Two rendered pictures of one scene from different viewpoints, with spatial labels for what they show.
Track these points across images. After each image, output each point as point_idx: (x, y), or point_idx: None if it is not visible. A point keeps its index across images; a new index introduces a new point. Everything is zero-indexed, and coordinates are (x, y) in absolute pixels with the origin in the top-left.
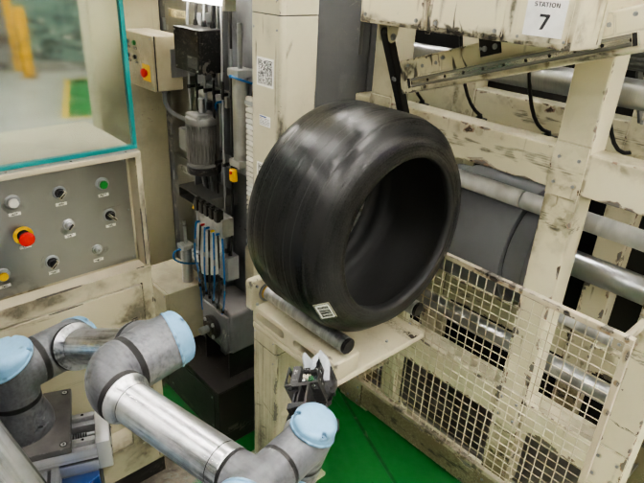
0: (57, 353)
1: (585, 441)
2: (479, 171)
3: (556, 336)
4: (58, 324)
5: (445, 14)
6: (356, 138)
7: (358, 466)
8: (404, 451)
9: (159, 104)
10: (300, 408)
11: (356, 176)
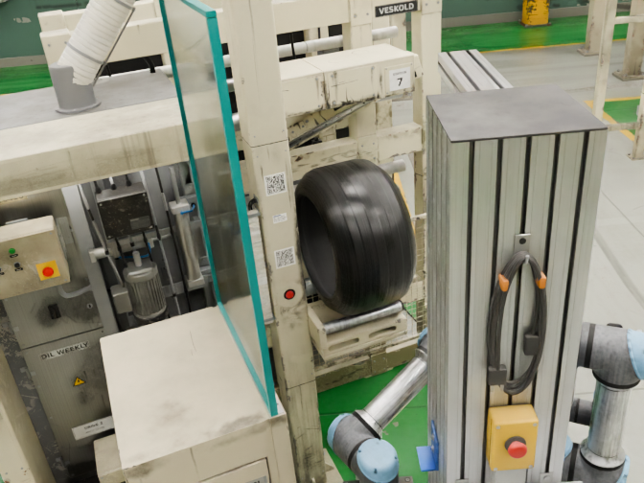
0: (379, 430)
1: (419, 283)
2: None
3: None
4: (345, 428)
5: (339, 96)
6: (386, 183)
7: (325, 427)
8: (323, 399)
9: None
10: None
11: (403, 201)
